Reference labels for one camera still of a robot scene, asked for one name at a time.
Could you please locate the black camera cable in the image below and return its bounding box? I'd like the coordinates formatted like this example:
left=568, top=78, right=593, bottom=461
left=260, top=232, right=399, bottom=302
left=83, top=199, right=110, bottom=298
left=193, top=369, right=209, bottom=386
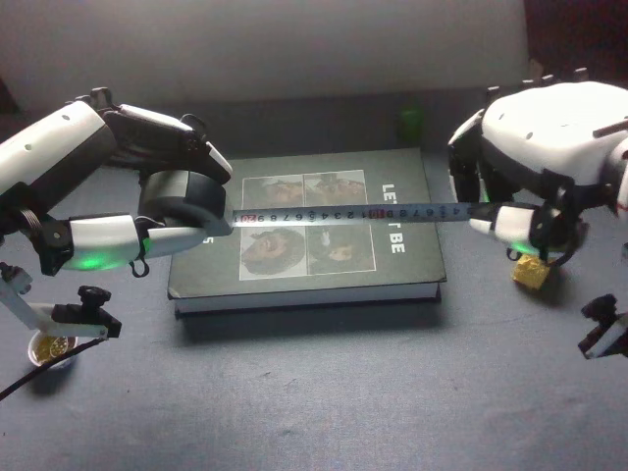
left=0, top=336, right=109, bottom=401

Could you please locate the small white soup cup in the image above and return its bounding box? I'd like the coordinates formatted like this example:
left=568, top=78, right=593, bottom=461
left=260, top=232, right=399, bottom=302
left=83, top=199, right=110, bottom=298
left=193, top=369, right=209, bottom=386
left=26, top=329, right=79, bottom=369

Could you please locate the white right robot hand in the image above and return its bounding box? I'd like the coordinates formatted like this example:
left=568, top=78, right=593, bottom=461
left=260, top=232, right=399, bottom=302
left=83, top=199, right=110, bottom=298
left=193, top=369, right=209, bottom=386
left=445, top=67, right=628, bottom=269

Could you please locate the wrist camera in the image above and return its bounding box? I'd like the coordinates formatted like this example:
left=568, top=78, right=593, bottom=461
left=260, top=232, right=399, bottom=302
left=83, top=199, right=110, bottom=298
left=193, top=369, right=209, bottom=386
left=577, top=292, right=628, bottom=362
left=51, top=285, right=123, bottom=340

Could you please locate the green round toy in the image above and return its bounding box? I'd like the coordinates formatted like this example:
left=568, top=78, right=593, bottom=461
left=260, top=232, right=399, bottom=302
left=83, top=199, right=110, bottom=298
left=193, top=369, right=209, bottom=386
left=397, top=106, right=426, bottom=141

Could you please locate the large pale board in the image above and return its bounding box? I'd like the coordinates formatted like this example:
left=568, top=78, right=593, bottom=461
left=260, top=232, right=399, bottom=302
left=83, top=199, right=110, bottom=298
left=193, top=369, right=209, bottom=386
left=0, top=0, right=529, bottom=107

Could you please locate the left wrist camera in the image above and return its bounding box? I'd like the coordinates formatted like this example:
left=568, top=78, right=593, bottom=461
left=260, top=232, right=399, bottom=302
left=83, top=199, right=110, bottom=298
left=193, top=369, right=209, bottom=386
left=51, top=285, right=123, bottom=340

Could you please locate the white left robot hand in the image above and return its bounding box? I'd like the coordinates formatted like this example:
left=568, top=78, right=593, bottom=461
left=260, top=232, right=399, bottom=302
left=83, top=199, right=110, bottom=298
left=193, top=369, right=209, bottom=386
left=0, top=86, right=234, bottom=279

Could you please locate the grey tape measure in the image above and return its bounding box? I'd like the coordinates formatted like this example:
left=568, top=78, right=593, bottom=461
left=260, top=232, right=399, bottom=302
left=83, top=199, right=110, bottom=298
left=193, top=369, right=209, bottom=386
left=137, top=169, right=497, bottom=239

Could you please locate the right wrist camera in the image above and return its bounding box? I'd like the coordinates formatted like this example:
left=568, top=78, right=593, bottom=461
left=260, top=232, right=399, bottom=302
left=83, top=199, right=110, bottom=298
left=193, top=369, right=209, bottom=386
left=577, top=292, right=628, bottom=362

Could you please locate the black Let It Be album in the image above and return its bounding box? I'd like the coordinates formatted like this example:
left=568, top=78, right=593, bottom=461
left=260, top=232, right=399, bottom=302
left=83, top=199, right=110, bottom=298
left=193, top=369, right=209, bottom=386
left=166, top=147, right=448, bottom=320

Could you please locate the grey table cloth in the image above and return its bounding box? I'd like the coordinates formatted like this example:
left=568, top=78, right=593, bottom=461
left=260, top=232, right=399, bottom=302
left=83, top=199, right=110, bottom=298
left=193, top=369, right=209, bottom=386
left=0, top=90, right=628, bottom=471

